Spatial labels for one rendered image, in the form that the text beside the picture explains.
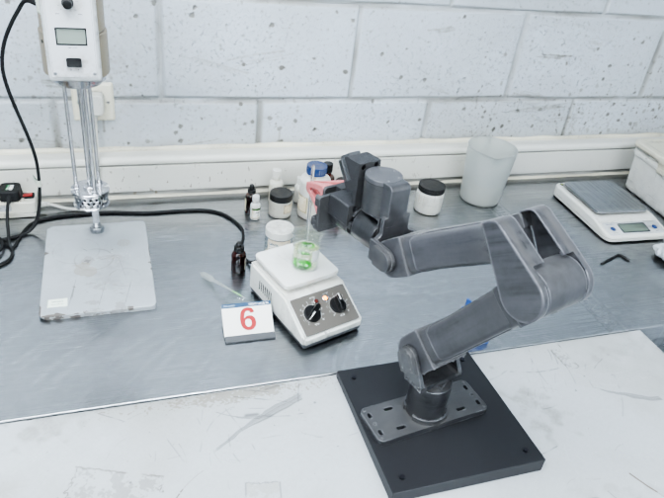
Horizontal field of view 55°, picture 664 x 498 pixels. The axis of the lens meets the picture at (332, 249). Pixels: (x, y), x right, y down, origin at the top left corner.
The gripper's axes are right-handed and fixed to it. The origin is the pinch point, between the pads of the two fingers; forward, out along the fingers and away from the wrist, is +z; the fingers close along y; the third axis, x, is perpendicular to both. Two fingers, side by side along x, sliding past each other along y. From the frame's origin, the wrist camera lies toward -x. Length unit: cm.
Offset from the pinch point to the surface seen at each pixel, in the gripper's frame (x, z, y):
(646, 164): 15, -7, -111
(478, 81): -3, 25, -71
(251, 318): 22.8, -2.1, 12.7
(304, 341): 23.3, -11.8, 7.7
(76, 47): -21.3, 19.7, 31.3
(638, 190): 23, -7, -111
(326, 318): 21.3, -10.5, 2.2
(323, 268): 16.2, -3.0, -2.1
